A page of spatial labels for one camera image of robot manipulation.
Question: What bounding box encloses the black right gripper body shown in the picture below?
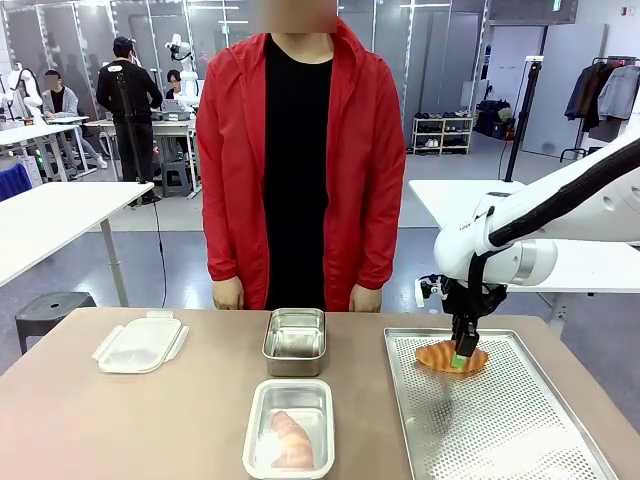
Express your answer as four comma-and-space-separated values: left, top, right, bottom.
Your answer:
438, 274, 508, 335

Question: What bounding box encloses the golden croissant bread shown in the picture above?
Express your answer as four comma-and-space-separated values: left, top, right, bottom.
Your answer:
414, 340, 490, 376
270, 409, 316, 470

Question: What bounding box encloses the clear plastic clip lid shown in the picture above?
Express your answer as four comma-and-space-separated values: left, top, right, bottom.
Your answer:
241, 378, 336, 479
91, 309, 191, 375

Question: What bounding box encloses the red sleeved left forearm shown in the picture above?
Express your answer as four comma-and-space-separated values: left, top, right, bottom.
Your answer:
351, 209, 406, 291

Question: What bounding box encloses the red sleeved right forearm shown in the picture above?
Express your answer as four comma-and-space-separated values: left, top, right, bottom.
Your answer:
204, 209, 247, 284

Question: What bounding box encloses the deep steel container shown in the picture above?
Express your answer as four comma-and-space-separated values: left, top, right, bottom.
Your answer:
261, 307, 328, 378

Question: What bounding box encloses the person's left hand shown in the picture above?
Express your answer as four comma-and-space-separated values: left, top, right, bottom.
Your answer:
348, 284, 384, 314

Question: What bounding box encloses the person's right hand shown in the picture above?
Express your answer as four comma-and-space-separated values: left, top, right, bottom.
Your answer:
211, 278, 247, 310

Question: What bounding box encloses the perforated metal baking tray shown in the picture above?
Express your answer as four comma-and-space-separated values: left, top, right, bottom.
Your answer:
383, 327, 622, 480

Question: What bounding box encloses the large white table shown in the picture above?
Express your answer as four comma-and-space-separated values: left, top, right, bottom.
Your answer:
408, 178, 640, 329

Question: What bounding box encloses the white shoe rack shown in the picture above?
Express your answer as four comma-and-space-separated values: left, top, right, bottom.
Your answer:
411, 114, 476, 157

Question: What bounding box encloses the dark bags pile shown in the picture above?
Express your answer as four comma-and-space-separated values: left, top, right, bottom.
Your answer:
473, 98, 517, 141

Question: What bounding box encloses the person in red jacket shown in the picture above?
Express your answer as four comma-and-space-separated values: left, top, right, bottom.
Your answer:
195, 17, 407, 312

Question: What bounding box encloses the clothes rack with jackets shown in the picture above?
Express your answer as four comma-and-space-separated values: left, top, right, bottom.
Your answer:
558, 56, 640, 164

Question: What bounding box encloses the grey step stool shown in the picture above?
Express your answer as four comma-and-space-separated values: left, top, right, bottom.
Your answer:
160, 160, 194, 198

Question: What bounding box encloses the seated person with glasses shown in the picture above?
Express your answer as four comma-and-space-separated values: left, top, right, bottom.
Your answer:
164, 68, 187, 101

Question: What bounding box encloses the standing man in black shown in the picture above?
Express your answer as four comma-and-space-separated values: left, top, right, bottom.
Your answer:
95, 36, 165, 204

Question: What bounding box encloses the white table with grey leg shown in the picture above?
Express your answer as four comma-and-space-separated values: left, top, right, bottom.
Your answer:
0, 180, 156, 308

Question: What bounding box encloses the dark grey plastic stool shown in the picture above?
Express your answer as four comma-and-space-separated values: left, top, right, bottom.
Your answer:
14, 291, 99, 356

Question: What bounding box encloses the seated person in grey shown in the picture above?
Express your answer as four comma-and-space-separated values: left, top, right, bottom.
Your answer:
40, 70, 109, 170

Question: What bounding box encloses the white background desk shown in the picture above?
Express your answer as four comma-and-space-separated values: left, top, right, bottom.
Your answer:
0, 122, 99, 182

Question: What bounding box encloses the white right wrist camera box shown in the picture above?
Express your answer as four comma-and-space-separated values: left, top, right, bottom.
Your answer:
413, 276, 445, 310

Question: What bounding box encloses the black sleeved right arm cable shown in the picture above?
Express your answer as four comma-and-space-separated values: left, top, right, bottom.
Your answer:
468, 143, 640, 324

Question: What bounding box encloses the black camera stand pole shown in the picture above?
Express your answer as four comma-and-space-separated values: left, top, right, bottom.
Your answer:
503, 56, 545, 183

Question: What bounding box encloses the black tripod with cable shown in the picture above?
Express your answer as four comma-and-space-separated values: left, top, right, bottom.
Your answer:
113, 72, 166, 306

